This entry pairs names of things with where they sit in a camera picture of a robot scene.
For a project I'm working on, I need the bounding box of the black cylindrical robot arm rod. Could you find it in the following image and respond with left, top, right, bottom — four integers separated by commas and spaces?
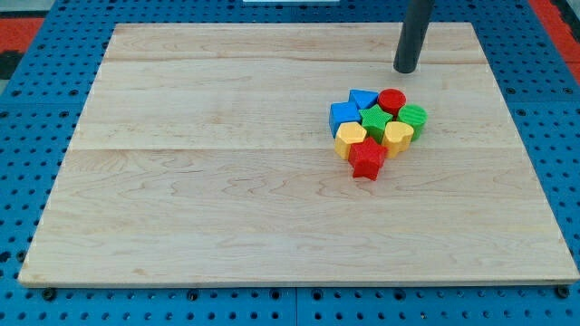
393, 0, 435, 74

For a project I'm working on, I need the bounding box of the light wooden board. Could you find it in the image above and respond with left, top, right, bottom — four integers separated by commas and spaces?
18, 23, 579, 288

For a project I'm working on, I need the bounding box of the yellow hexagon block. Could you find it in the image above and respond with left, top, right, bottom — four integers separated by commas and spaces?
334, 121, 367, 160

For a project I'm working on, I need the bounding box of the blue cube block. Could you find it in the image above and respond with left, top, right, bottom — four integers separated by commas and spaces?
329, 101, 362, 138

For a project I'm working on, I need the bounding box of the red star block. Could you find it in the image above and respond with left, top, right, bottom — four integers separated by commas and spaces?
348, 137, 388, 180

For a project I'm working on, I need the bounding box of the green star block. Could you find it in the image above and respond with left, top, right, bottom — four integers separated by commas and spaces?
359, 104, 393, 144

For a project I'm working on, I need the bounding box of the blue triangle block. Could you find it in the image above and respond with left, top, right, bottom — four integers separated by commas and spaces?
349, 89, 379, 110

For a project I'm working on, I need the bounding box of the yellow heart block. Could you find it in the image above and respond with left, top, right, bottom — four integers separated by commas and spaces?
382, 121, 414, 158

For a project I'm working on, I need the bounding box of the red cylinder block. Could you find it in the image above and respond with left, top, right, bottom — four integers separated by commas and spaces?
377, 89, 407, 116

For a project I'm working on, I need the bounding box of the green cylinder block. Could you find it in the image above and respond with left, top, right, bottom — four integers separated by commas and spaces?
397, 104, 429, 141

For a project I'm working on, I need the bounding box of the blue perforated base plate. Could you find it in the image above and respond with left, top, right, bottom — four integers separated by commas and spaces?
1, 0, 579, 325

